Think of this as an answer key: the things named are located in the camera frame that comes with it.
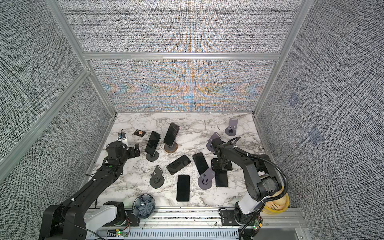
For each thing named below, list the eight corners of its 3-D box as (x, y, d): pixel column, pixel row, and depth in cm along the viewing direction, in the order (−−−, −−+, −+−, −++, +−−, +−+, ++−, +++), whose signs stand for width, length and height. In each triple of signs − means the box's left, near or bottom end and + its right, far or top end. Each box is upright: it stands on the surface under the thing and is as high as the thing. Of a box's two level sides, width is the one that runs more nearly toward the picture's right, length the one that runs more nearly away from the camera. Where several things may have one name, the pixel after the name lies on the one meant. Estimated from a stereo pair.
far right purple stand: (226, 135, 108) (228, 127, 101) (224, 126, 114) (226, 118, 107) (236, 135, 108) (239, 127, 101) (234, 126, 114) (237, 118, 107)
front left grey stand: (152, 188, 85) (148, 181, 76) (154, 173, 90) (151, 165, 82) (163, 188, 85) (160, 181, 76) (165, 173, 90) (162, 165, 82)
